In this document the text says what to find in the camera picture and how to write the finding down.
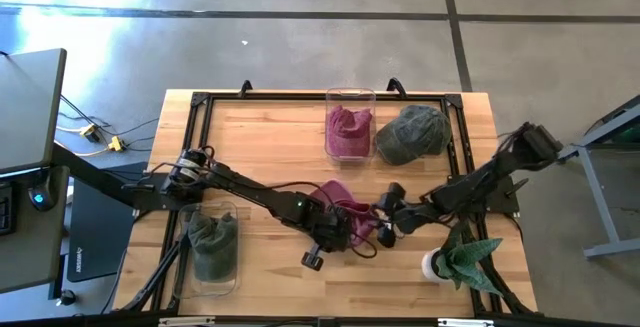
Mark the charcoal baseball cap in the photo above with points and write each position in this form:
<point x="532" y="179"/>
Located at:
<point x="215" y="252"/>

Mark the grey office desk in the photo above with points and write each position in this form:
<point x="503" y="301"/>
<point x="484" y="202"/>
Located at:
<point x="30" y="247"/>

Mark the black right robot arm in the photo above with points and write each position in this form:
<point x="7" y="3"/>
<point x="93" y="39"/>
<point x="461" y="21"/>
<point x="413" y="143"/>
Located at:
<point x="475" y="187"/>

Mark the black diagonal frame strut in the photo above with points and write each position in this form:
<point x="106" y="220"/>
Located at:
<point x="150" y="282"/>
<point x="510" y="302"/>

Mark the maroon cap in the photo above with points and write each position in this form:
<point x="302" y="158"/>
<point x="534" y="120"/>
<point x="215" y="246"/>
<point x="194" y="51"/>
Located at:
<point x="350" y="132"/>

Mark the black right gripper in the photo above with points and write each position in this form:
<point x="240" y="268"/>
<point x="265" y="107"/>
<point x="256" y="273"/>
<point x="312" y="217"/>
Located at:
<point x="402" y="214"/>

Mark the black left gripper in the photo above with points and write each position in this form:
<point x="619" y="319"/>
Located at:
<point x="332" y="229"/>

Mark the black aluminium table frame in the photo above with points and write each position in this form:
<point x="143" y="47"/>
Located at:
<point x="280" y="97"/>

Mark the black computer mouse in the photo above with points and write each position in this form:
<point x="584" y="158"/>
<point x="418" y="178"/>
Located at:
<point x="41" y="197"/>

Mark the black caster wheel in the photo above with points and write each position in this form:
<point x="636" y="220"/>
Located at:
<point x="66" y="298"/>

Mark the clear plastic bin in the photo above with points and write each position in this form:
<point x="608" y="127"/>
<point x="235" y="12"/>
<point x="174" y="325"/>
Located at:
<point x="210" y="289"/>
<point x="350" y="96"/>

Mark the black desk support beam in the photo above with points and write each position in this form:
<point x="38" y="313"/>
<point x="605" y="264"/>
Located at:
<point x="90" y="174"/>

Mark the grey-green baseball cap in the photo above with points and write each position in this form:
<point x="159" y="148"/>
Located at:
<point x="415" y="134"/>

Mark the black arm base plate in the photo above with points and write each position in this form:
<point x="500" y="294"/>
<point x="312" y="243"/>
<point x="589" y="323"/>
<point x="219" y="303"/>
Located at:
<point x="145" y="202"/>
<point x="507" y="204"/>

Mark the dark red baseball cap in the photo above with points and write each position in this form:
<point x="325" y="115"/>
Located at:
<point x="335" y="194"/>

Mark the green plant in white pot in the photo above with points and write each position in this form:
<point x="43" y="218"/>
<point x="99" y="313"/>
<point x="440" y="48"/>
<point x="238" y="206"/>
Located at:
<point x="465" y="262"/>

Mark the large grey flat panel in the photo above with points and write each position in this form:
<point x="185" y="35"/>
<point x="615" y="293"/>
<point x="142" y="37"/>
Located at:
<point x="30" y="112"/>

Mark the dark husky storage case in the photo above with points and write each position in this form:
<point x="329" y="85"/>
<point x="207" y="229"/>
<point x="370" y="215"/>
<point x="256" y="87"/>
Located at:
<point x="100" y="237"/>

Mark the black keyboard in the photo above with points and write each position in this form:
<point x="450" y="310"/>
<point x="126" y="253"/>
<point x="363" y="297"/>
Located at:
<point x="5" y="209"/>

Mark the silver metal bracket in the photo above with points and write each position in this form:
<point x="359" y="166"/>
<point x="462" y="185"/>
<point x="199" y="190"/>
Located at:
<point x="465" y="322"/>
<point x="185" y="321"/>

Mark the grey metal table frame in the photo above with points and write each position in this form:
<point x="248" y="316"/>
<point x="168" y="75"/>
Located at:
<point x="597" y="192"/>

